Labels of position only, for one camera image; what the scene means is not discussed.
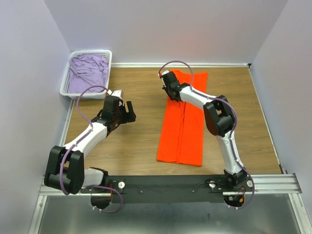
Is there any orange t-shirt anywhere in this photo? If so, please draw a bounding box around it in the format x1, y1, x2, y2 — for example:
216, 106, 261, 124
156, 69, 209, 167

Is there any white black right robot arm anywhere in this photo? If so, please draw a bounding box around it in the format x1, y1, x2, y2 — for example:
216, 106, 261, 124
158, 71, 248, 191

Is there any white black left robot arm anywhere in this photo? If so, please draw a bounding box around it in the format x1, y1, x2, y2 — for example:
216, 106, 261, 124
44, 95, 136, 195

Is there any purple t-shirt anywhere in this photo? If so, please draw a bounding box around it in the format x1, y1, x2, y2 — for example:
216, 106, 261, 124
68, 55, 109, 94

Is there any white perforated plastic basket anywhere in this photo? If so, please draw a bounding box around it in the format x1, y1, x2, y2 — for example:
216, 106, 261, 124
59, 49, 112, 99

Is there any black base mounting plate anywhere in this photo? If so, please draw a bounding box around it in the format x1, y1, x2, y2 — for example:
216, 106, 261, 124
81, 175, 253, 204

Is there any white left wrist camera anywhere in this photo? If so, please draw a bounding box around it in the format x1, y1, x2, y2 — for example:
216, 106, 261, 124
107, 90, 123, 99

